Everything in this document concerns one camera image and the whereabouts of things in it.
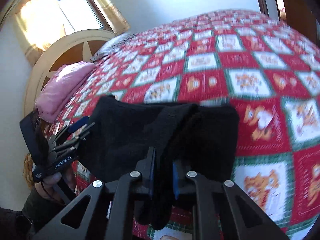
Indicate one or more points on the striped pillow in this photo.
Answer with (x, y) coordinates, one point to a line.
(112, 46)

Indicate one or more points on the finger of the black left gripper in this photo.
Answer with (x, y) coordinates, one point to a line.
(75, 136)
(77, 127)

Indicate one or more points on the brown wooden door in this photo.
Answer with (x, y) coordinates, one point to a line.
(303, 16)

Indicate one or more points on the red patchwork bedspread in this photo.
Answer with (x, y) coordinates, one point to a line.
(267, 70)

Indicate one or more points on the beige curtain right panel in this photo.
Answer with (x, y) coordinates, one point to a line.
(113, 16)

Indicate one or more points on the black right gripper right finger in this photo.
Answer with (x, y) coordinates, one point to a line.
(221, 210)

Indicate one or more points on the black pants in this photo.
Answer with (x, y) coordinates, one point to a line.
(203, 138)

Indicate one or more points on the folded pink blanket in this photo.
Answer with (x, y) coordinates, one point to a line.
(60, 88)

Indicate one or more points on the dark jacket left forearm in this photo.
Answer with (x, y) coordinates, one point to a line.
(36, 213)

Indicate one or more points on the window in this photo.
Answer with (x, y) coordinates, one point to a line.
(80, 15)

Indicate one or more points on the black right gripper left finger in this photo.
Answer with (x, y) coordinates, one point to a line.
(104, 210)

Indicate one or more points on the cream wooden headboard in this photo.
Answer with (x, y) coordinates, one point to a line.
(78, 46)

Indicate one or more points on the person's left hand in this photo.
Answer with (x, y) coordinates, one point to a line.
(46, 190)

